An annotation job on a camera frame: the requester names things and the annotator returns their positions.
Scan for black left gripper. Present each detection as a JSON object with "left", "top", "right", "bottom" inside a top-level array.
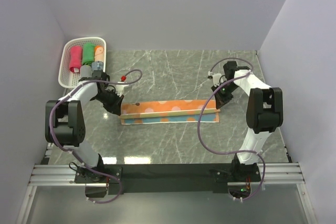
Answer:
[{"left": 93, "top": 89, "right": 124, "bottom": 116}]

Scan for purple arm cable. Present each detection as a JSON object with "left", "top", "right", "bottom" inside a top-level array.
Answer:
[
  {"left": 196, "top": 58, "right": 266, "bottom": 202},
  {"left": 49, "top": 69, "right": 143, "bottom": 204}
]

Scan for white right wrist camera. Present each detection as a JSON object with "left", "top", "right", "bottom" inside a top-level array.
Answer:
[{"left": 208, "top": 71, "right": 222, "bottom": 87}]

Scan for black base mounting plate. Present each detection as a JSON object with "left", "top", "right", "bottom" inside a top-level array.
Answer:
[{"left": 74, "top": 163, "right": 261, "bottom": 195}]

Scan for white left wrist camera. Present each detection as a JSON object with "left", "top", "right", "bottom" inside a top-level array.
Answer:
[{"left": 110, "top": 84, "right": 129, "bottom": 97}]

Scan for aluminium rail frame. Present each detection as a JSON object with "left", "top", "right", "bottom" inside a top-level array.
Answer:
[{"left": 15, "top": 87, "right": 318, "bottom": 224}]

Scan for orange patterned towel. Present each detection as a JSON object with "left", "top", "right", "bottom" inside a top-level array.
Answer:
[{"left": 120, "top": 100, "right": 206, "bottom": 125}]

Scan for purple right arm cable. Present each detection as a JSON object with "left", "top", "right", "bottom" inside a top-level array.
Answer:
[{"left": 196, "top": 58, "right": 266, "bottom": 202}]

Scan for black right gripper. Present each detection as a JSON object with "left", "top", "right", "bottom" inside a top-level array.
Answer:
[{"left": 212, "top": 82, "right": 239, "bottom": 110}]

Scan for pink rolled towel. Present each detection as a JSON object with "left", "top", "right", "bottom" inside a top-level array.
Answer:
[{"left": 69, "top": 46, "right": 82, "bottom": 73}]

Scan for orange rolled towel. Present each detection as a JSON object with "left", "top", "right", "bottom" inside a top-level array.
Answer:
[{"left": 94, "top": 46, "right": 105, "bottom": 62}]

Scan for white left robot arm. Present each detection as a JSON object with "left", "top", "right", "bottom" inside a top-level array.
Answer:
[{"left": 45, "top": 70, "right": 127, "bottom": 183}]

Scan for blue patterned rolled towel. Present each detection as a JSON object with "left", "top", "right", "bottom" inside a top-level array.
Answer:
[{"left": 91, "top": 61, "right": 104, "bottom": 71}]

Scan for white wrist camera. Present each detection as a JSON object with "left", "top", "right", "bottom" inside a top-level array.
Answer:
[
  {"left": 208, "top": 71, "right": 222, "bottom": 87},
  {"left": 110, "top": 84, "right": 129, "bottom": 97}
]

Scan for green rolled towel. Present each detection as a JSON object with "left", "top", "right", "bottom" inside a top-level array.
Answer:
[{"left": 82, "top": 42, "right": 95, "bottom": 66}]

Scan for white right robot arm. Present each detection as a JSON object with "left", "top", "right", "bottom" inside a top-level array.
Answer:
[{"left": 208, "top": 61, "right": 284, "bottom": 182}]

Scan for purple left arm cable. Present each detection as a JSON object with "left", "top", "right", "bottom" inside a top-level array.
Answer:
[{"left": 49, "top": 69, "right": 143, "bottom": 204}]

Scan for white plastic basket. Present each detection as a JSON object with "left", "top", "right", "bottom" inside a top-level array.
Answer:
[{"left": 58, "top": 37, "right": 107, "bottom": 89}]

